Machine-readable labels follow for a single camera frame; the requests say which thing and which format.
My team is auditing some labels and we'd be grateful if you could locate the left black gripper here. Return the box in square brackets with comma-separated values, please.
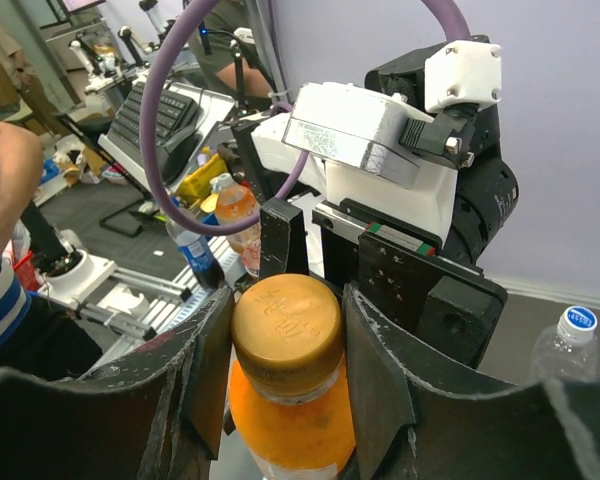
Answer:
[259, 198, 508, 368]

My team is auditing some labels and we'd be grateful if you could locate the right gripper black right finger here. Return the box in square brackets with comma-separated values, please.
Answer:
[342, 286, 600, 479]

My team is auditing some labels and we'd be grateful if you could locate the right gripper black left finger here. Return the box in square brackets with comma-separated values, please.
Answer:
[0, 287, 235, 479]

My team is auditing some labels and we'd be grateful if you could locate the orange juice bottle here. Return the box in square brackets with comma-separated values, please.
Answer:
[227, 273, 357, 480]

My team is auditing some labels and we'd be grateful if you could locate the orange bottle cap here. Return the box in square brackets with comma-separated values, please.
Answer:
[231, 274, 345, 397]

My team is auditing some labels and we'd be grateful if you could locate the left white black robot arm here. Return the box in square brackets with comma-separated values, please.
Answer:
[232, 35, 519, 367]

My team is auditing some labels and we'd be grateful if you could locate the orange drink bottle background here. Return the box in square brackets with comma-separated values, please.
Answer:
[214, 173, 261, 278]

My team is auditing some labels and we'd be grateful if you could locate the dark cola bottle blue label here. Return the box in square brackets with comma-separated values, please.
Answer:
[165, 216, 225, 290]

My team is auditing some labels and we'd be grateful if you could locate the person in striped shirt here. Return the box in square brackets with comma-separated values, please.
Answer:
[0, 117, 104, 381]

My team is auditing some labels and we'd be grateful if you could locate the black computer mouse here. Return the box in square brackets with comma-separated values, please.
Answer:
[157, 126, 202, 185]

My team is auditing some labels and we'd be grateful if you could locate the black computer keyboard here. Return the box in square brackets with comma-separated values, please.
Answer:
[108, 82, 204, 151]

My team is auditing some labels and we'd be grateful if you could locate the person in green shirt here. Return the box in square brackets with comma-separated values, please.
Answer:
[187, 0, 281, 111]

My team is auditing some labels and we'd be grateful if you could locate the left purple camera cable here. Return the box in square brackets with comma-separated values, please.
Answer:
[138, 0, 474, 236]

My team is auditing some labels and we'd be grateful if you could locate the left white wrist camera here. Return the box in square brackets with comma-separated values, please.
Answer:
[251, 35, 502, 243]

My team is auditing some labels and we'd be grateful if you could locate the grey slotted cable duct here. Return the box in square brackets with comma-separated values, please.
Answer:
[149, 237, 246, 334]

